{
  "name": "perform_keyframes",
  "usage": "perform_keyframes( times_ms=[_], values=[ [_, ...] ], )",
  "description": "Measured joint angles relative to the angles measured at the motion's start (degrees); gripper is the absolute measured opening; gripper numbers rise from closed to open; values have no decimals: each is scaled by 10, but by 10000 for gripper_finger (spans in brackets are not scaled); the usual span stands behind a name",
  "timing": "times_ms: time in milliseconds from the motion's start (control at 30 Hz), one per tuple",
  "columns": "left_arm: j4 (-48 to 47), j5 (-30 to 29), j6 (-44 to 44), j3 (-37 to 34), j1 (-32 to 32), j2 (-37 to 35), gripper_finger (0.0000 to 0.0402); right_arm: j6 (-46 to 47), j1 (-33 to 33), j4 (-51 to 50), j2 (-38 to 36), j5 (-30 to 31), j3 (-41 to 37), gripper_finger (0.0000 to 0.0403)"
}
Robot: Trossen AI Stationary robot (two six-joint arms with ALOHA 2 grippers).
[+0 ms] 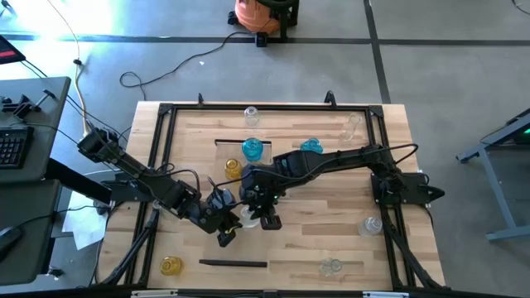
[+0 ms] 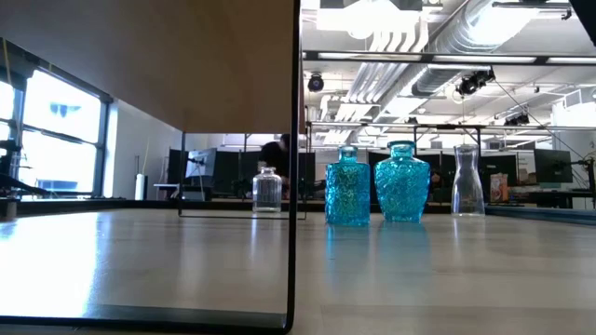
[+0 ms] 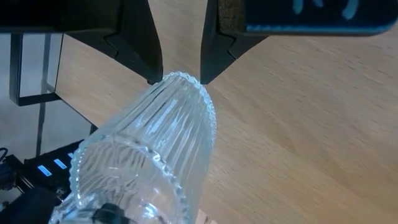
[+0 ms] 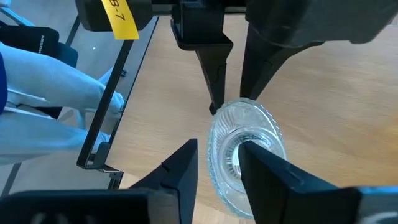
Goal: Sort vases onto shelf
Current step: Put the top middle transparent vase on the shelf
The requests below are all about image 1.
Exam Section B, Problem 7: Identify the blue urn-shaped glass vase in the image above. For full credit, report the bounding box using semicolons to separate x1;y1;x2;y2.
300;137;325;155

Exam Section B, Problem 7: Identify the clear ribbed glass jar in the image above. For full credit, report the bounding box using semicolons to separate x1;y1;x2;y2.
243;105;261;127

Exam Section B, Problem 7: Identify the narrow yellow glass vase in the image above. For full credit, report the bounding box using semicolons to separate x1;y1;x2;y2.
224;157;243;181

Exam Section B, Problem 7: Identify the small clear glass vase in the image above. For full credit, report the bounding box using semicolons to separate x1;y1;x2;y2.
238;205;261;229
317;257;343;278
358;216;383;238

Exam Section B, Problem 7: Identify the blue round glass vase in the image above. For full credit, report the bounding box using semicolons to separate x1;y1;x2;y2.
241;137;265;162

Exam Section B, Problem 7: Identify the tall clear glass carafe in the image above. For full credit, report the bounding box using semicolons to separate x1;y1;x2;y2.
339;112;364;142

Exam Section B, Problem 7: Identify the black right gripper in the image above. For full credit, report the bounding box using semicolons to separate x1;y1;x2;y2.
239;163;287;220

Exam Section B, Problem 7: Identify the grey metal table frame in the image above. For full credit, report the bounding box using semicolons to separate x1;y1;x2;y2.
455;108;530;243

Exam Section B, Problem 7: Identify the black metal stand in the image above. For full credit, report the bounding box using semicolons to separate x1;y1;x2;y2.
264;0;300;42

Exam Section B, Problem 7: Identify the dark grey desk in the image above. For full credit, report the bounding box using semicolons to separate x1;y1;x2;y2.
0;76;72;185
0;180;63;286

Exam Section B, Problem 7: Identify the black keyboard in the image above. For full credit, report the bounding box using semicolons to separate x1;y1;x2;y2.
0;126;35;170

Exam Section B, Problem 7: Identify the black device red display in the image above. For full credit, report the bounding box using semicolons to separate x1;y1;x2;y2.
0;35;27;66

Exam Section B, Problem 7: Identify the black desk clamp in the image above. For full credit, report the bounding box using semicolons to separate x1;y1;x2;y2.
0;89;57;119

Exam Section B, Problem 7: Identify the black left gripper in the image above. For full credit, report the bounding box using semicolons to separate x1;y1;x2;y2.
194;188;241;233

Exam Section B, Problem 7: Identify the black computer mouse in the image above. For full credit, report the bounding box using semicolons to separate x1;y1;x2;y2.
0;225;24;253

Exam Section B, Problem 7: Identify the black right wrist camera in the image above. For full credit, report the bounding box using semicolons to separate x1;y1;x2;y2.
259;206;284;232

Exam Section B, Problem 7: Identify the orange shop vacuum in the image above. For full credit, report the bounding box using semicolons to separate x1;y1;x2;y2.
226;0;287;36

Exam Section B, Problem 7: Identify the black floor cable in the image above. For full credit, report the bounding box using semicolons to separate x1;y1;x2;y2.
118;31;260;103

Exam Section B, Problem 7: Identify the white paper sheet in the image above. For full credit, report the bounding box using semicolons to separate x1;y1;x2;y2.
61;190;109;252

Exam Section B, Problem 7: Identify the yellow extension cable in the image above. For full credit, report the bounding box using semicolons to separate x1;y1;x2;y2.
45;0;94;140

